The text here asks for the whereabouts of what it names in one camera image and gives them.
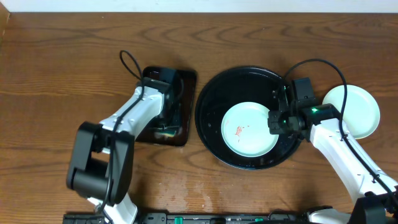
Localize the green and yellow sponge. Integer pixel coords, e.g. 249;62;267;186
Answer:
154;130;177;138

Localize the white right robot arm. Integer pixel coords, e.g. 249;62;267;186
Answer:
268;95;397;223

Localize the rectangular black water tray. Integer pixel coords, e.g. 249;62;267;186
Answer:
137;66;197;146

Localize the round black tray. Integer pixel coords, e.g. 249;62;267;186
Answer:
195;67;300;170

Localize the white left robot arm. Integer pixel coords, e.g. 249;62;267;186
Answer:
67;80;175;223

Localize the green plate with big stain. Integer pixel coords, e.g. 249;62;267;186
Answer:
221;102;279;157

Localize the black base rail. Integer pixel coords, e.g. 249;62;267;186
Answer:
62;212;361;224

